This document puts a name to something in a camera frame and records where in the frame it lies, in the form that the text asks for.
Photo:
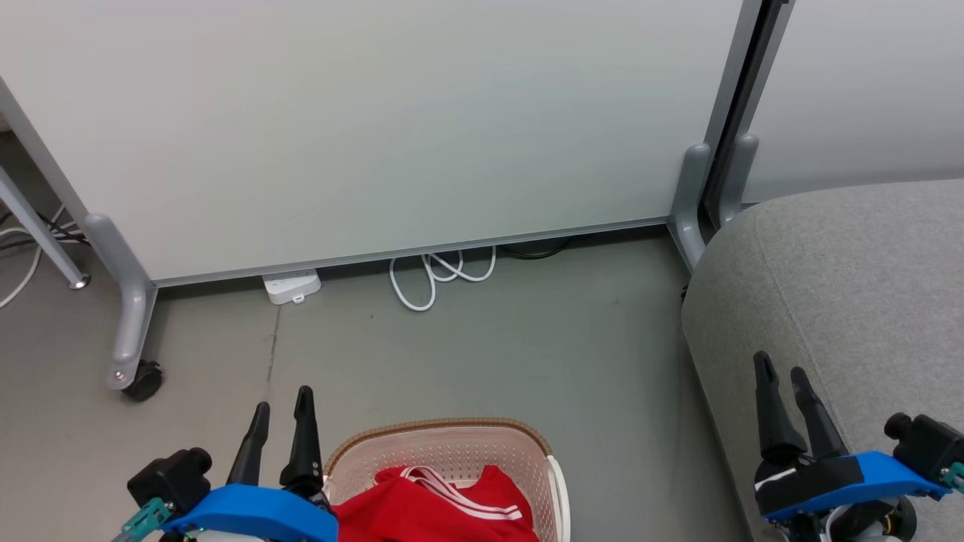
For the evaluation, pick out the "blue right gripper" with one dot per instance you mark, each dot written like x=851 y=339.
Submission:
x=858 y=478

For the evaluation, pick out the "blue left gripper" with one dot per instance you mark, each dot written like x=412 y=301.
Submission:
x=248 y=513

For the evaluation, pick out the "red garment with white stripes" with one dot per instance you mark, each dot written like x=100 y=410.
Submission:
x=422 y=512

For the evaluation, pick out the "grey fabric sofa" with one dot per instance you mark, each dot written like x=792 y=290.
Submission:
x=851 y=286

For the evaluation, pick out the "black caster wheel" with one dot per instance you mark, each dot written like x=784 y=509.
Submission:
x=145 y=382

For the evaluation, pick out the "white power strip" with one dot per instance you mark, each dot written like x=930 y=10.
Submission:
x=292 y=285

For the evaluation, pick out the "beige perforated laundry basket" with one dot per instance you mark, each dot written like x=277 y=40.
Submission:
x=452 y=450

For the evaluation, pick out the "grey partition foot with caster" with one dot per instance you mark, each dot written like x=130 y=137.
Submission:
x=132 y=316

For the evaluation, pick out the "grey metal table leg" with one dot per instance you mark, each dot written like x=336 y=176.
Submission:
x=38 y=229

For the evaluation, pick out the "white partition panel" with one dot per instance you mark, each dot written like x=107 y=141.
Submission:
x=866 y=90
x=361 y=128

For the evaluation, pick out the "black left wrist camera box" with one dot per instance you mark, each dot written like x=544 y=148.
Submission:
x=172 y=476

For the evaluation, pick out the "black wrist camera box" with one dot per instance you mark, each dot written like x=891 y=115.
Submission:
x=172 y=476
x=930 y=444

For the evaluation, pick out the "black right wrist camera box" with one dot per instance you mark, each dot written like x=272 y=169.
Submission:
x=930 y=444

